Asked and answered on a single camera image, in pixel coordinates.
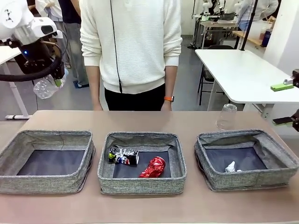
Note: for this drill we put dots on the person's black trousers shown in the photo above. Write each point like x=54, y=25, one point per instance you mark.
x=140, y=100

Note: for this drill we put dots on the orange wrist watch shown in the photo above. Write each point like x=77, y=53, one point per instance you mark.
x=169, y=98

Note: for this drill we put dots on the crushed black drink can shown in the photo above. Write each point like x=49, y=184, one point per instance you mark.
x=123, y=156

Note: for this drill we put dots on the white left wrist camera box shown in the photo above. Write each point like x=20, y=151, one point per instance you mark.
x=44, y=26

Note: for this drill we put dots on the large white table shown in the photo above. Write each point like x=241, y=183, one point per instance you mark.
x=245, y=74

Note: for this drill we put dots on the bystander in grey trousers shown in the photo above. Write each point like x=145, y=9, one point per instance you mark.
x=74, y=46

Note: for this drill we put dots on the black stand pole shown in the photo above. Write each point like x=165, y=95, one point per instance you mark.
x=248, y=23

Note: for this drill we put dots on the clear plastic storage tub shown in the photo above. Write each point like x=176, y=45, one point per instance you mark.
x=259, y=30

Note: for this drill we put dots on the person's right forearm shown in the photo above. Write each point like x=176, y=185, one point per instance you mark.
x=93, y=84

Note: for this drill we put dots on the bystander in pale shirt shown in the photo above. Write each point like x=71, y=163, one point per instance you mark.
x=254, y=11

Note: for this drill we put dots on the person's right hand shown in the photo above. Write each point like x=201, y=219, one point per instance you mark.
x=97, y=107

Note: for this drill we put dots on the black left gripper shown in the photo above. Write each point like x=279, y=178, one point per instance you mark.
x=35, y=56

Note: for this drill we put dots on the grey fabric basket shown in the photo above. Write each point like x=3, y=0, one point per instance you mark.
x=140, y=184
x=245, y=179
x=46, y=179

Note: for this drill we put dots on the dark blue bottle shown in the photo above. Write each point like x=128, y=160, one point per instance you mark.
x=266, y=37

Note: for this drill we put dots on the white tissue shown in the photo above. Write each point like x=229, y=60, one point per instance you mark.
x=231, y=168

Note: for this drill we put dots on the wooden workbench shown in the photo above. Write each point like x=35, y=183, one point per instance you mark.
x=217, y=25

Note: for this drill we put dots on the person's white knit sweater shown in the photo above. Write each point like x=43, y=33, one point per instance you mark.
x=140, y=42

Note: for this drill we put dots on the crushed red drink can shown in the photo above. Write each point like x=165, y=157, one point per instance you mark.
x=154, y=166

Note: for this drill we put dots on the clear pink-label plastic bottle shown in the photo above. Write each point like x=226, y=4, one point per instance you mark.
x=45, y=88

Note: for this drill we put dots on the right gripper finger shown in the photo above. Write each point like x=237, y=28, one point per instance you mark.
x=281, y=87
x=282, y=120

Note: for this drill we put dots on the clear plastic cup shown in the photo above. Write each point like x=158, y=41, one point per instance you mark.
x=227, y=116

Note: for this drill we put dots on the person's left hand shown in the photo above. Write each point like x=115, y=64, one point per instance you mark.
x=166, y=106

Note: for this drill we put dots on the bystander in light blue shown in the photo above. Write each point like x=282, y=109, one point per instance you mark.
x=50, y=11

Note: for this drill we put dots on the person's left forearm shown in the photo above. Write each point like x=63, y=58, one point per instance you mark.
x=170, y=81

